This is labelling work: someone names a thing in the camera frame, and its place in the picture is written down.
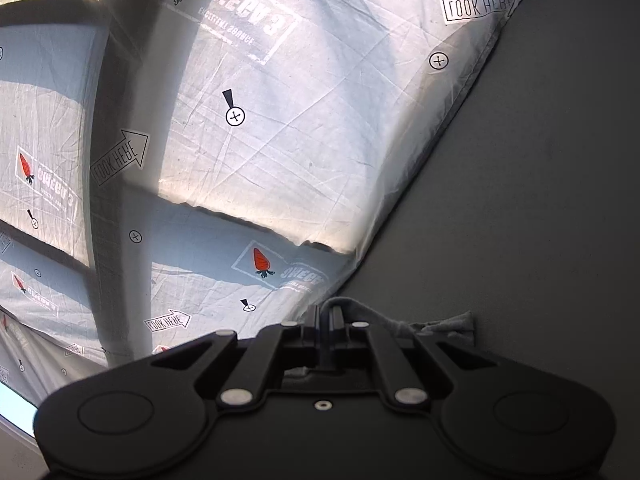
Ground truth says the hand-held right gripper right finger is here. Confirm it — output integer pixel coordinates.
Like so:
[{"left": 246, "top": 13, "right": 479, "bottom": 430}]
[{"left": 322, "top": 305, "right": 501, "bottom": 408}]

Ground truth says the grey textured mat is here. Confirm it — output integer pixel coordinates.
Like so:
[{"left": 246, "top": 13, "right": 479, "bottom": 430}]
[{"left": 320, "top": 0, "right": 640, "bottom": 461}]

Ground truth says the grey zip hoodie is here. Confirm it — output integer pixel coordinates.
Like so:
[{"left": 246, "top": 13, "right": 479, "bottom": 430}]
[{"left": 287, "top": 297, "right": 476, "bottom": 378}]

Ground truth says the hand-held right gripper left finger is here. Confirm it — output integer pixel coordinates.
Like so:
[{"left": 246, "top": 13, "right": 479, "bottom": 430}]
[{"left": 150, "top": 304, "right": 322, "bottom": 408}]

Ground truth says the printed white sheet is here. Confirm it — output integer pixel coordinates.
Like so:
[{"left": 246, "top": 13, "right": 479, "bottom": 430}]
[{"left": 0, "top": 0, "right": 528, "bottom": 406}]

